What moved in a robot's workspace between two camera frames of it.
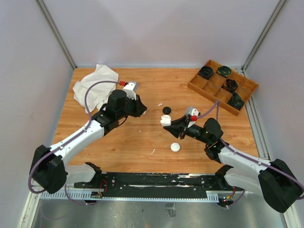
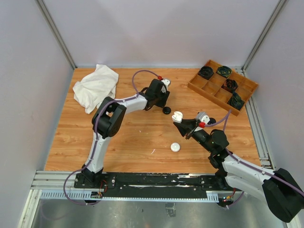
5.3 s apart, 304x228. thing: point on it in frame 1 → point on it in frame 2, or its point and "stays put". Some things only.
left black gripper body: x=129 y=109 → x=161 y=99
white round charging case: x=175 y=147 stays put
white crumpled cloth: x=98 y=95 stays put
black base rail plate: x=157 y=185 stays put
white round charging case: x=166 y=120 → x=177 y=117
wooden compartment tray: x=219 y=83 stays put
